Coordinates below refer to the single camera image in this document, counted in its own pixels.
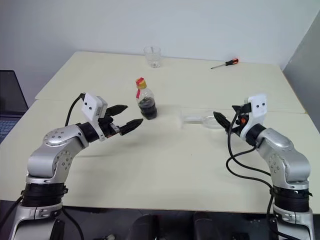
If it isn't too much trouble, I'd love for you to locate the dark laptop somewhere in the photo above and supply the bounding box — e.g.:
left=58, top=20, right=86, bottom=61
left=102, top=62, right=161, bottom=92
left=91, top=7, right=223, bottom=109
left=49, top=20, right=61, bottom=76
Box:
left=0, top=69, right=30, bottom=146

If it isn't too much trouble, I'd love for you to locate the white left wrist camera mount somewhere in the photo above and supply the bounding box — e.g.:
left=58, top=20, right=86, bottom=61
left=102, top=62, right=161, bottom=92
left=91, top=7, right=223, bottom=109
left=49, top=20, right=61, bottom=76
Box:
left=81, top=92, right=108, bottom=142

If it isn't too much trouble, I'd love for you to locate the orange and black screwdriver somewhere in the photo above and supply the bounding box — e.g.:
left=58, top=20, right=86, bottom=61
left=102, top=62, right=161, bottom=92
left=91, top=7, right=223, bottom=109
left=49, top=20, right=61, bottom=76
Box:
left=210, top=57, right=240, bottom=70

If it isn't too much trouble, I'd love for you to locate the thin black left shoulder cable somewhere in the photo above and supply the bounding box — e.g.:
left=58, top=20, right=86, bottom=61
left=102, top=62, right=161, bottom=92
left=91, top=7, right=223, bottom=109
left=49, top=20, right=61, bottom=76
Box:
left=60, top=206, right=85, bottom=240

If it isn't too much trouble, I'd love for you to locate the yellow and red bottle cap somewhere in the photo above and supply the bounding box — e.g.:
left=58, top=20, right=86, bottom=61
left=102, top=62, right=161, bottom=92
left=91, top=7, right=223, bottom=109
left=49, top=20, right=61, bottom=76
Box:
left=135, top=77, right=147, bottom=90

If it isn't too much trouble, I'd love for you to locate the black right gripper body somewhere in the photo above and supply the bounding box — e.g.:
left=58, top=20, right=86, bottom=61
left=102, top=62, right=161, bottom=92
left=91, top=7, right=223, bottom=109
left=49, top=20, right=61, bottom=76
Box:
left=225, top=101, right=252, bottom=138

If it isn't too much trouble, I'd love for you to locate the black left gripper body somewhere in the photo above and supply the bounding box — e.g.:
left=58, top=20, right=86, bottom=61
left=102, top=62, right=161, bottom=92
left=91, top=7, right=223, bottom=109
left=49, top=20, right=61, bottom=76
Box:
left=97, top=114, right=122, bottom=139

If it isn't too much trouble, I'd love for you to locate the clear glass tumbler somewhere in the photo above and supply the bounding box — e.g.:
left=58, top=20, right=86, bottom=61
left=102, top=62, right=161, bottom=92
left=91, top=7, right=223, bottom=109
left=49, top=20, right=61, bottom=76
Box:
left=143, top=45, right=162, bottom=69

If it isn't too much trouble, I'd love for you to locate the grey partition panel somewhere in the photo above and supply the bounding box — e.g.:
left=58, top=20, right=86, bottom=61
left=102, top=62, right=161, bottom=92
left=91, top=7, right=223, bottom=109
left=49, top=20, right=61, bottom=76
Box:
left=281, top=11, right=320, bottom=137

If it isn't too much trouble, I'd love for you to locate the small dark liquid bottle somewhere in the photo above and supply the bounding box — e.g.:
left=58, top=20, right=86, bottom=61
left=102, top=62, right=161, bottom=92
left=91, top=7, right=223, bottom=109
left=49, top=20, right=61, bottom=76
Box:
left=136, top=84, right=159, bottom=121

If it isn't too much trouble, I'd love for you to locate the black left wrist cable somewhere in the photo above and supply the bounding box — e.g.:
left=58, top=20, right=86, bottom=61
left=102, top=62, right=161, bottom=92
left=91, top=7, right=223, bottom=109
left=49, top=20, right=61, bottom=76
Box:
left=64, top=93, right=86, bottom=127

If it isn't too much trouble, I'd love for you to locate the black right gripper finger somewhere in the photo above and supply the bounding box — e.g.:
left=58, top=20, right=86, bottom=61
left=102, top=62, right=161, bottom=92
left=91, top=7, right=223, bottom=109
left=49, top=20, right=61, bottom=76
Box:
left=212, top=111, right=232, bottom=132

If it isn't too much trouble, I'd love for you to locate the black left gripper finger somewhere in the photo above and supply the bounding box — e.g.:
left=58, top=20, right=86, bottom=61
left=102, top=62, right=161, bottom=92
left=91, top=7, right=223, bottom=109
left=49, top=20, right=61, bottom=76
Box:
left=119, top=118, right=144, bottom=137
left=105, top=104, right=129, bottom=117

